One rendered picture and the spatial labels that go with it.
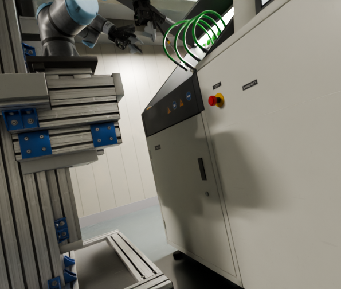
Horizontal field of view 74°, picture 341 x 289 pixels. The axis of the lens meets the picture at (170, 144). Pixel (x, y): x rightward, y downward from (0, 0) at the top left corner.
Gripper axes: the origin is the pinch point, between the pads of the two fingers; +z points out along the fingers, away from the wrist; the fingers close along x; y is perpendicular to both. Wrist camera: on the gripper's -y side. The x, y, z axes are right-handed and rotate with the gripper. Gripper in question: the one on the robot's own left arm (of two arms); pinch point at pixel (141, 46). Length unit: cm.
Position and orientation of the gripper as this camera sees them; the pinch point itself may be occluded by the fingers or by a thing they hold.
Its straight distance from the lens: 151.8
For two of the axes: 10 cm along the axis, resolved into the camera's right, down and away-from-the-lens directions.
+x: 2.0, -3.1, -9.3
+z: 8.4, 5.5, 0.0
